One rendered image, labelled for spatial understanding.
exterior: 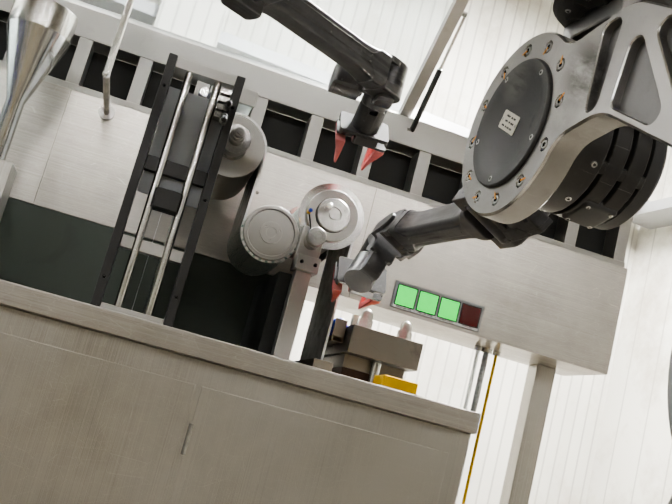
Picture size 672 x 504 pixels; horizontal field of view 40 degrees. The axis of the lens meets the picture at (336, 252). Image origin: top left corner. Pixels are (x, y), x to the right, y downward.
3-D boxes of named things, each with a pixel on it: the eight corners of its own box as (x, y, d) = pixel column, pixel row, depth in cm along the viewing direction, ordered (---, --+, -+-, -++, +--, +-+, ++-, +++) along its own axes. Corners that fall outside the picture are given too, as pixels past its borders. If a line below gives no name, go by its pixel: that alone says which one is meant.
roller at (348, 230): (300, 230, 200) (316, 182, 203) (278, 248, 225) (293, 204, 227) (349, 248, 202) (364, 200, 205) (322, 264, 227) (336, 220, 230)
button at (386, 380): (381, 386, 173) (384, 373, 173) (371, 386, 179) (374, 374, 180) (416, 396, 174) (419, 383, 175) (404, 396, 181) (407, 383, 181)
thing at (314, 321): (329, 325, 200) (350, 244, 204) (306, 332, 223) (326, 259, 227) (331, 326, 200) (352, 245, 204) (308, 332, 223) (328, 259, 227)
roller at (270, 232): (237, 250, 197) (252, 197, 199) (222, 266, 221) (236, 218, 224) (290, 266, 199) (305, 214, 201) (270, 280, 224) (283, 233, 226)
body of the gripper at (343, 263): (382, 299, 185) (396, 277, 180) (334, 285, 183) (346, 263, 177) (383, 274, 189) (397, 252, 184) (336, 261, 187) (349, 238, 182)
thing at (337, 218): (335, 238, 201) (310, 215, 200) (333, 240, 203) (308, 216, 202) (357, 214, 203) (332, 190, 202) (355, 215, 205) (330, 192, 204)
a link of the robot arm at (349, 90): (395, 103, 172) (406, 61, 174) (336, 83, 170) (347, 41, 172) (378, 122, 183) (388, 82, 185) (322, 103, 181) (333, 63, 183)
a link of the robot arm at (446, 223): (541, 222, 137) (490, 171, 135) (518, 251, 136) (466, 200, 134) (424, 242, 178) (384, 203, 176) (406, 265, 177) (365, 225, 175)
